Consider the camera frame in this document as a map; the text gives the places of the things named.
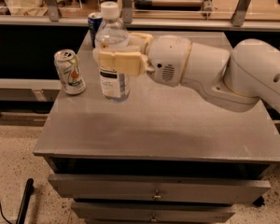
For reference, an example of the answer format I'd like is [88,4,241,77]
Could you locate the grey drawer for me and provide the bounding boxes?
[72,203,235,224]
[49,174,271,204]

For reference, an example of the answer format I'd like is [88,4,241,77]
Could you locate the black pole on floor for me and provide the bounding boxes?
[16,178,35,224]

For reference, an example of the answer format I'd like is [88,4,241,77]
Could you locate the metal railing bracket right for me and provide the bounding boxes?
[231,0,251,27]

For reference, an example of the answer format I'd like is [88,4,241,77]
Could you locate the blue soda can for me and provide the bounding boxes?
[88,12,103,47]

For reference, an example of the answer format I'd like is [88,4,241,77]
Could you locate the grey drawer cabinet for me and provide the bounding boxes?
[35,33,280,211]

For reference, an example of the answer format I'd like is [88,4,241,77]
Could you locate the lower grey drawer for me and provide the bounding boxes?
[72,203,235,224]

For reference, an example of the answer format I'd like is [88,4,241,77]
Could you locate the metal railing bracket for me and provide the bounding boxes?
[231,0,251,27]
[45,0,61,21]
[121,0,133,23]

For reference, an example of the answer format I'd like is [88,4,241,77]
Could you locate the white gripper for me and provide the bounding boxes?
[92,33,191,87]

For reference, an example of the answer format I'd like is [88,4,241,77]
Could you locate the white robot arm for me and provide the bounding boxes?
[93,33,280,114]

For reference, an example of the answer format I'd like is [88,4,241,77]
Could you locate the clear plastic water bottle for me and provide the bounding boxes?
[95,1,130,102]

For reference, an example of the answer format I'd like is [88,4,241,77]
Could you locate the white green soda can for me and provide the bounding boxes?
[54,49,86,95]

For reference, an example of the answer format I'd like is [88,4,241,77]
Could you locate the metal railing bracket middle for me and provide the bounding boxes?
[121,0,133,23]

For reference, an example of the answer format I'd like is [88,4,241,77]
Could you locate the metal railing bracket left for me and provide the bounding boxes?
[45,0,61,21]

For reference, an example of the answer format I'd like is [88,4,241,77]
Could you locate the upper grey drawer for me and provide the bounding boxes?
[49,174,271,204]

